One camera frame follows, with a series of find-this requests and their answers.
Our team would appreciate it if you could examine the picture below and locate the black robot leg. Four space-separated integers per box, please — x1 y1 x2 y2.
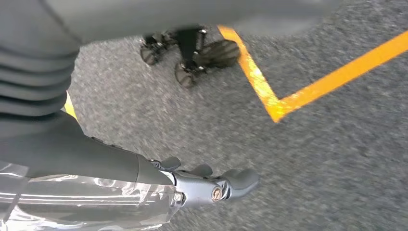
174 28 206 66

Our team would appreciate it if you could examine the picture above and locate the yellow floor tape square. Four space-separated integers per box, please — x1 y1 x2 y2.
217 25 408 124

